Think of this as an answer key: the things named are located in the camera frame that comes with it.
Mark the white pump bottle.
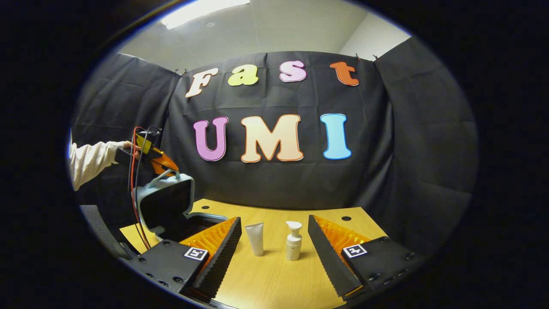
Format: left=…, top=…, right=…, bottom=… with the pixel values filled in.
left=285, top=221, right=303, bottom=262

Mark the ceiling light panel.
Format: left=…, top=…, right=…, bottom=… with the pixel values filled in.
left=160, top=0, right=250, bottom=30

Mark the black backdrop cloth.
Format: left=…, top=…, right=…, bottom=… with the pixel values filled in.
left=69, top=36, right=480, bottom=258

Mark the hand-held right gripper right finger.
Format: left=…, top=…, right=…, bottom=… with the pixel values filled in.
left=307, top=215, right=427, bottom=301

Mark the white squeeze tube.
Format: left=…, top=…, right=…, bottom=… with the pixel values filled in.
left=245, top=222, right=265, bottom=257

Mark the red cable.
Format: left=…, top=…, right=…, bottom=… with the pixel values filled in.
left=129, top=126, right=151, bottom=251

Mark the black cable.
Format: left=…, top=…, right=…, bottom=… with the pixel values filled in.
left=133, top=127, right=155, bottom=251

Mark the light blue suitcase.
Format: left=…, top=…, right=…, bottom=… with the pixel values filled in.
left=133, top=169, right=229, bottom=243

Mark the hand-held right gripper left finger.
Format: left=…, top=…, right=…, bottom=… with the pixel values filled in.
left=129, top=216, right=242, bottom=301

